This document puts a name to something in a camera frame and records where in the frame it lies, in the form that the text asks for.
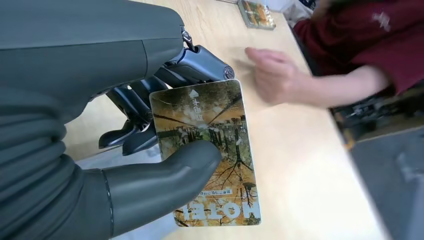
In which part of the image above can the autumn tree print card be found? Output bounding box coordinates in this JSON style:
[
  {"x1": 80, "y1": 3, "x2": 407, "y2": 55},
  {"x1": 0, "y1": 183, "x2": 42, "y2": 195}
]
[{"x1": 148, "y1": 79, "x2": 263, "y2": 228}]

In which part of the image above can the person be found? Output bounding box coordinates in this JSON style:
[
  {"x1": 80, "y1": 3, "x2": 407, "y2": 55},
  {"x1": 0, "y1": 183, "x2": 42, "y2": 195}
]
[{"x1": 245, "y1": 0, "x2": 424, "y2": 109}]

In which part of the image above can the stack of printed cards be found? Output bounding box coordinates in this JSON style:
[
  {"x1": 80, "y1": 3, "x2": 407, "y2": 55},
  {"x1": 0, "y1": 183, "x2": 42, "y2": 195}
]
[{"x1": 237, "y1": 0, "x2": 277, "y2": 31}]

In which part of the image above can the ribbed grey left arm sleeve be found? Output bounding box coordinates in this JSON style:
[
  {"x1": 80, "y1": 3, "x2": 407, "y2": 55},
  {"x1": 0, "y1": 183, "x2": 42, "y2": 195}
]
[{"x1": 0, "y1": 86, "x2": 112, "y2": 240}]

